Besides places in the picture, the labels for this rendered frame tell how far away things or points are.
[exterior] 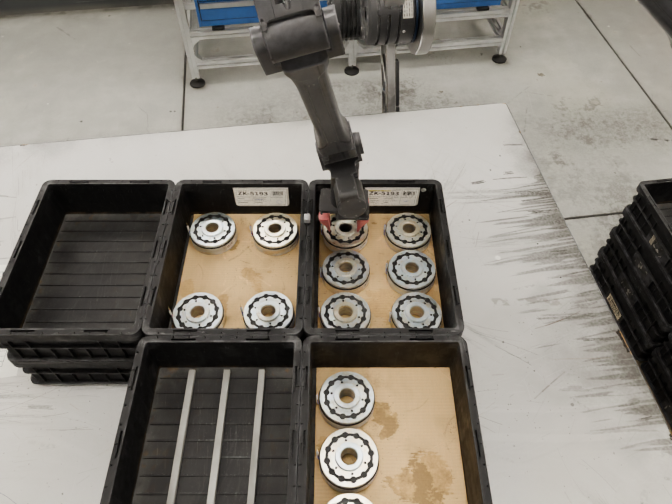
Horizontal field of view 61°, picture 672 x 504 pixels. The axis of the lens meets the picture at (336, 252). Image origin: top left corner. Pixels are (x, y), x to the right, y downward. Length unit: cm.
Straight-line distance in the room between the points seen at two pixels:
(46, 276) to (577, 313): 121
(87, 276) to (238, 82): 202
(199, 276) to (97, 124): 193
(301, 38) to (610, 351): 101
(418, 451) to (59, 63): 304
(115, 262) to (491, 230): 93
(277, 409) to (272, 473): 12
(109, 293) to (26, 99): 223
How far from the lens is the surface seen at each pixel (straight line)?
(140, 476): 111
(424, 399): 111
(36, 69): 363
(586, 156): 296
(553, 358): 137
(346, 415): 106
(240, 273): 126
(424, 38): 139
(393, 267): 122
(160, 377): 117
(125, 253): 136
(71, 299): 133
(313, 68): 78
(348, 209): 108
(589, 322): 145
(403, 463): 107
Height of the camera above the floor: 185
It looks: 53 degrees down
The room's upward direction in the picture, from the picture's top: straight up
